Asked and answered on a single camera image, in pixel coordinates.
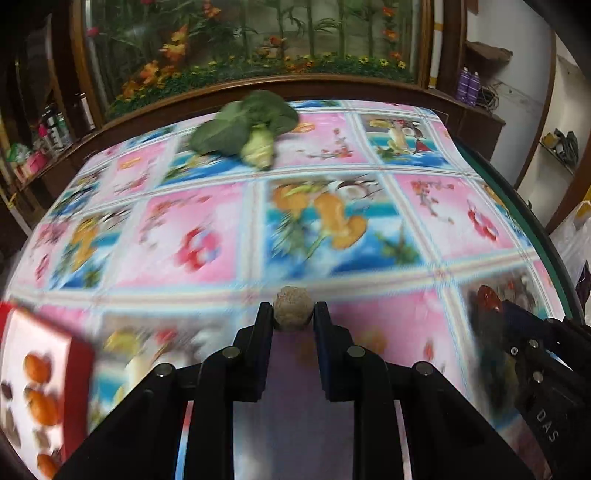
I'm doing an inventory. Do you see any red cardboard box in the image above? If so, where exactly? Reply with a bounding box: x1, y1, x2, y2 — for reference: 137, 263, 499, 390
0, 302, 98, 480

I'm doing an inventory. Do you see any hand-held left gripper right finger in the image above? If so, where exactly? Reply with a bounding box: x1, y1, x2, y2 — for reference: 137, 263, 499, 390
314, 301, 536, 480

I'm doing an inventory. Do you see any beige corn cob piece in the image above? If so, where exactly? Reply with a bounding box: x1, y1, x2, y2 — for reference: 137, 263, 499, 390
273, 286, 311, 330

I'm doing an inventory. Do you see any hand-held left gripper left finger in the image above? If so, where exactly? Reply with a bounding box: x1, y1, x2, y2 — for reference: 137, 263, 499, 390
53, 301, 275, 480

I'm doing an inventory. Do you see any green bok choy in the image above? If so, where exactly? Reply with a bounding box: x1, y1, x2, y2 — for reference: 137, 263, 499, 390
190, 90, 300, 171

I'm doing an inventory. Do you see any glass flower display case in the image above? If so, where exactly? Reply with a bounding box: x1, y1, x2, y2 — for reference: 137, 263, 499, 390
71, 0, 435, 123

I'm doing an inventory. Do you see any dark shoe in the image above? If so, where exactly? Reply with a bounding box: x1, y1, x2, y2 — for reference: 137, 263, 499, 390
554, 129, 580, 167

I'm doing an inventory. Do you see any large brown kiwi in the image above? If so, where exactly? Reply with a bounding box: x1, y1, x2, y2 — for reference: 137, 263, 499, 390
2, 411, 21, 448

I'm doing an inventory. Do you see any tangled cable bundle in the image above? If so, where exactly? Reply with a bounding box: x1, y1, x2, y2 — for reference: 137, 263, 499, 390
479, 80, 502, 112

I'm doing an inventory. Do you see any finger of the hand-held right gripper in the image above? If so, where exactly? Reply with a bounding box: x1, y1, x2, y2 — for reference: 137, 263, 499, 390
501, 300, 573, 354

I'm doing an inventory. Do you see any silver thermos flask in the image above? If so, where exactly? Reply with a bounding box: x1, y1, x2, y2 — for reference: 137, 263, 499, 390
78, 92, 95, 132

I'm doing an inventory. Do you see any dark purple bag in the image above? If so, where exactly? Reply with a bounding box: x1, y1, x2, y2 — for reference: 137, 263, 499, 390
575, 261, 591, 319

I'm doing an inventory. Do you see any dark wooden cabinet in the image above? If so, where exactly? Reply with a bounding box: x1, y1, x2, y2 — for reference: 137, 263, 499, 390
0, 74, 506, 185

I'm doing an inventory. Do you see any brown wooden wall shelf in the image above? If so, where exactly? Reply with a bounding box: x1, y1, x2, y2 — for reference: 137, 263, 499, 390
465, 41, 514, 63

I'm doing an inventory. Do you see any green snack bag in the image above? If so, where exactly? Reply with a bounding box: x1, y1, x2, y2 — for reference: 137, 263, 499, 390
7, 143, 32, 166

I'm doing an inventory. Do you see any black thermos flask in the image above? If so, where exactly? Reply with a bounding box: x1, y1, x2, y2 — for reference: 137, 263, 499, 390
46, 108, 68, 148

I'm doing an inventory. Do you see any white plastic bag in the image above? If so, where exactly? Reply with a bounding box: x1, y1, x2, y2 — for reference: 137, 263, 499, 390
551, 200, 591, 287

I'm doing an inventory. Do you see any orange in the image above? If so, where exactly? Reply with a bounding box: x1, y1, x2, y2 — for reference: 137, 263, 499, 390
36, 455, 61, 478
24, 353, 53, 384
24, 388, 63, 426

